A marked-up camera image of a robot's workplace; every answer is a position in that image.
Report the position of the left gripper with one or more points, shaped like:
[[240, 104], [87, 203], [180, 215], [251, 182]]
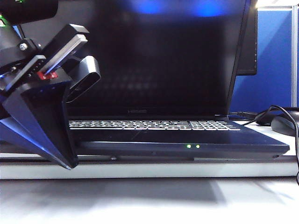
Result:
[[18, 67]]

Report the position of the black Hasee laptop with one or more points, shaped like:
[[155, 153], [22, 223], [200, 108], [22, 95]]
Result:
[[151, 70]]

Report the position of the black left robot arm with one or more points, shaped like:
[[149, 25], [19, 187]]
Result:
[[25, 10]]

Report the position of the black ASUS monitor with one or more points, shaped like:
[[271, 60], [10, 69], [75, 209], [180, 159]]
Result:
[[248, 46]]

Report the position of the black Logitech mouse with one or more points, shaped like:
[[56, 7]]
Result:
[[282, 126]]

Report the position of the black power adapter brick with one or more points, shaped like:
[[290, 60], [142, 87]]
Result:
[[292, 109]]

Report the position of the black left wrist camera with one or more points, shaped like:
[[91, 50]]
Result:
[[84, 79]]

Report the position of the grey aluminium partition post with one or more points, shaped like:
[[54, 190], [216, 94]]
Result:
[[295, 58]]

